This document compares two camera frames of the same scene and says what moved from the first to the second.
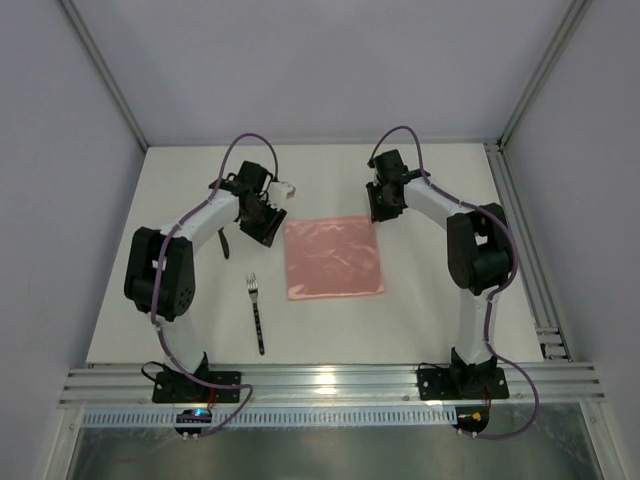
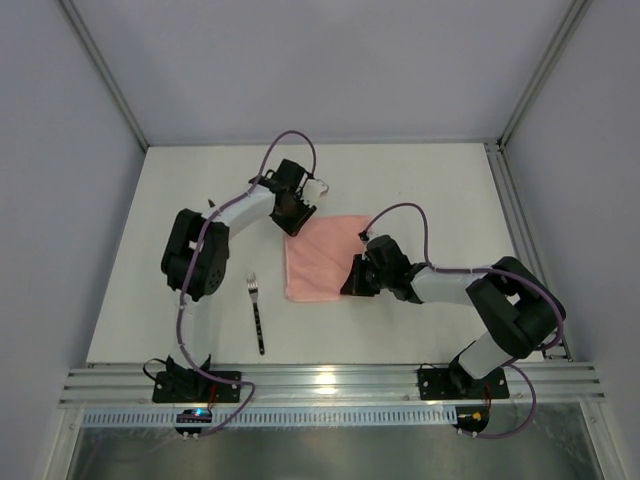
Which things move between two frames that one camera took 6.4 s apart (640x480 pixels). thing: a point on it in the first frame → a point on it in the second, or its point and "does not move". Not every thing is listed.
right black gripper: x=382 y=205 → x=360 y=275
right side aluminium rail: x=542 y=305 does not move
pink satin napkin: x=332 y=257 does not move
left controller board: x=195 y=415 does not move
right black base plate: x=461 y=383 does not move
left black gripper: x=267 y=223 → x=293 y=212
